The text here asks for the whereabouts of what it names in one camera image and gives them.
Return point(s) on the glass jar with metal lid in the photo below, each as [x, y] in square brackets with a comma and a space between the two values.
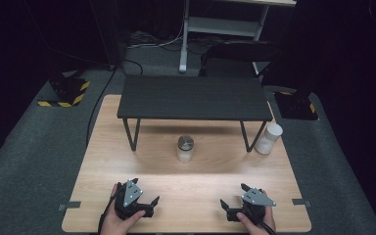
[185, 148]

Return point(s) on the grey tape strip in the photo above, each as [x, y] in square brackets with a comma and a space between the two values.
[69, 205]
[301, 202]

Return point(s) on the white metal desk frame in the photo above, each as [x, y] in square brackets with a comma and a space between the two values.
[222, 26]

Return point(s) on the person's right hand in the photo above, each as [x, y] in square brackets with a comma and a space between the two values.
[253, 226]

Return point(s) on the black stand base striped tape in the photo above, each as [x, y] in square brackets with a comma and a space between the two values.
[295, 106]
[67, 93]

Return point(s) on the white plastic bottle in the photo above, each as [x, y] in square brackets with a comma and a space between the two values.
[268, 138]

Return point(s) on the person's left hand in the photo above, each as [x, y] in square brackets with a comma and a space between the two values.
[116, 225]

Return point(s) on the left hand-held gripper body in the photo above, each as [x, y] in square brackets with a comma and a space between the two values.
[129, 209]

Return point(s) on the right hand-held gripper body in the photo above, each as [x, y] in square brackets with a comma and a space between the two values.
[253, 205]

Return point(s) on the black chair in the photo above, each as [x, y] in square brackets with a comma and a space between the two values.
[235, 58]

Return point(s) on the black shelf with metal legs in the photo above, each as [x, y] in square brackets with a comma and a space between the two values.
[192, 98]

